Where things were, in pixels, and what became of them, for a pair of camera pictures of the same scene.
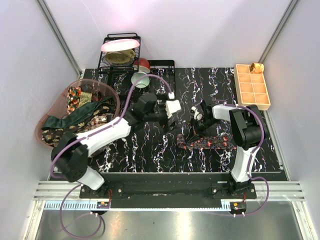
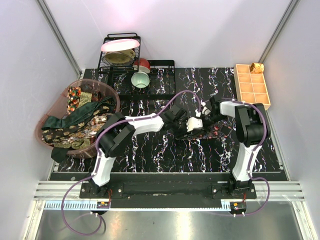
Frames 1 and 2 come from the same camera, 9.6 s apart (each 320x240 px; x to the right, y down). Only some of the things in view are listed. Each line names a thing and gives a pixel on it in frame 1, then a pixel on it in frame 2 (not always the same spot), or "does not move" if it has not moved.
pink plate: (120, 45) does not move
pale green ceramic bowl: (143, 83) does not move
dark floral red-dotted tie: (212, 142) to (218, 129)
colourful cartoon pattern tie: (73, 95) does not move
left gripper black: (165, 122) to (184, 121)
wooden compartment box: (251, 88) does not move
